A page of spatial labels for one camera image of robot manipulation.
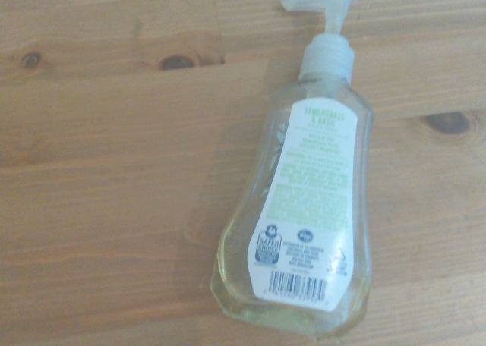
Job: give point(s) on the clear sanitizer pump bottle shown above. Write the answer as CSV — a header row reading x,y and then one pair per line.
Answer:
x,y
303,194

